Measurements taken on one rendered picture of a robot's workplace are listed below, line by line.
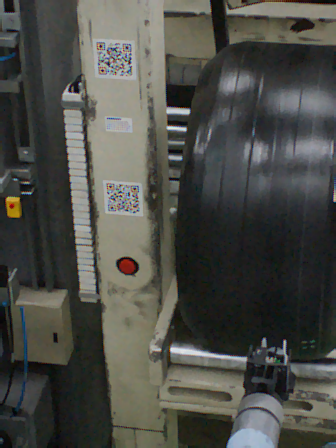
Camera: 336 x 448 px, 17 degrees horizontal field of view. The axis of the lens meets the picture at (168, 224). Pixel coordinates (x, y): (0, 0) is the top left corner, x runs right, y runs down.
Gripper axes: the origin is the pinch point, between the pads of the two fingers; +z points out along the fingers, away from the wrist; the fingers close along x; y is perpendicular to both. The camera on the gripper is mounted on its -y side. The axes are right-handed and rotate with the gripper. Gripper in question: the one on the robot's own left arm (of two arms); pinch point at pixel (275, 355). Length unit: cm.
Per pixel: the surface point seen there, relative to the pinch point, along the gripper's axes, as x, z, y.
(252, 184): 4.9, -1.2, 34.1
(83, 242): 40.9, 18.5, 9.6
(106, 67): 33, 12, 48
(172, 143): 31, 58, 16
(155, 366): 24.4, 8.7, -11.2
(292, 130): -0.8, 5.1, 41.7
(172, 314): 23.2, 19.8, -5.8
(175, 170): 31, 59, 9
